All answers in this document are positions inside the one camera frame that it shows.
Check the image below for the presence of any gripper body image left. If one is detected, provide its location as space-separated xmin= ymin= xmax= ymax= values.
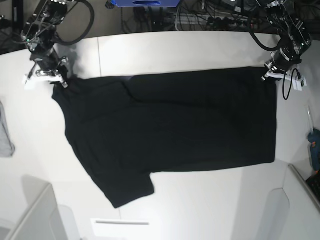
xmin=30 ymin=47 xmax=70 ymax=77

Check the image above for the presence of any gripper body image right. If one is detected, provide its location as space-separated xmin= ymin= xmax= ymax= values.
xmin=264 ymin=49 xmax=302 ymax=74

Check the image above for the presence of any black T-shirt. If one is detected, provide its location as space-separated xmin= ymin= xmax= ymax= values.
xmin=52 ymin=67 xmax=277 ymax=208

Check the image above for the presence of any power strip with plugs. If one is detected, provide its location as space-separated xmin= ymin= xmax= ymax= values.
xmin=206 ymin=17 xmax=248 ymax=29

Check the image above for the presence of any blue glue gun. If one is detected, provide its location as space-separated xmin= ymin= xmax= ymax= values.
xmin=304 ymin=105 xmax=320 ymax=173

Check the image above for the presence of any grey cloth at left edge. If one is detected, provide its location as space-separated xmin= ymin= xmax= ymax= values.
xmin=0 ymin=102 xmax=16 ymax=158

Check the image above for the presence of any blue plastic box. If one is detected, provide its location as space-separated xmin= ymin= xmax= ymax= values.
xmin=111 ymin=0 xmax=180 ymax=8

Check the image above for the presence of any black keyboard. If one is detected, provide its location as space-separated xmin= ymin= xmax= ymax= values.
xmin=306 ymin=173 xmax=320 ymax=201

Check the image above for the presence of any grey partition panel right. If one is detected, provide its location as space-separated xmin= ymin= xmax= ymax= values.
xmin=283 ymin=164 xmax=320 ymax=219

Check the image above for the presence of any grey partition panel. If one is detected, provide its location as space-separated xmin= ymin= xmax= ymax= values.
xmin=6 ymin=183 xmax=68 ymax=240
xmin=283 ymin=164 xmax=320 ymax=219

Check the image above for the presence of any grey partition panel left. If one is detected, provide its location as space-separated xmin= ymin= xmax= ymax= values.
xmin=6 ymin=183 xmax=68 ymax=240

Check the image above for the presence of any white label plate with slot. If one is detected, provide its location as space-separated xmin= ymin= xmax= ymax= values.
xmin=91 ymin=218 xmax=151 ymax=238

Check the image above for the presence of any white camera box right gripper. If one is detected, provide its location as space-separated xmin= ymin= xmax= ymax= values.
xmin=22 ymin=75 xmax=37 ymax=91

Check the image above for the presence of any white camera box gripper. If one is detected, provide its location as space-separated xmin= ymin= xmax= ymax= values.
xmin=292 ymin=75 xmax=308 ymax=92
xmin=22 ymin=75 xmax=37 ymax=91

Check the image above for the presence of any white camera box left gripper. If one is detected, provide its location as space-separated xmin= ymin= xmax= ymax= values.
xmin=292 ymin=75 xmax=308 ymax=92

